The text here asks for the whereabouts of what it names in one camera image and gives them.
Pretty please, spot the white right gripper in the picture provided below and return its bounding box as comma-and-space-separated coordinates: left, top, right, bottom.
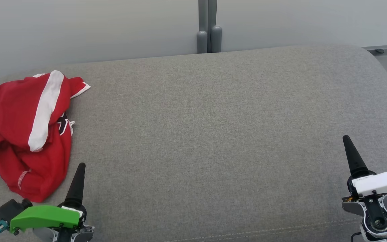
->
341, 135, 387, 241

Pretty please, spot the grey partition post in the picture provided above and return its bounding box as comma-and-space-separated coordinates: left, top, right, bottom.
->
209, 0, 222, 53
197, 0, 209, 53

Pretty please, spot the red shorts white stripe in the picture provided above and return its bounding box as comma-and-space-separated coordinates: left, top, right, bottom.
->
0, 70, 91, 152

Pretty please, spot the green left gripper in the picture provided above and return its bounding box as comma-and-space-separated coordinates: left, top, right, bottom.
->
9, 163, 95, 242

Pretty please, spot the grey fabric sofa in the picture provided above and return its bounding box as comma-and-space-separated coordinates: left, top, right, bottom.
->
0, 44, 387, 242

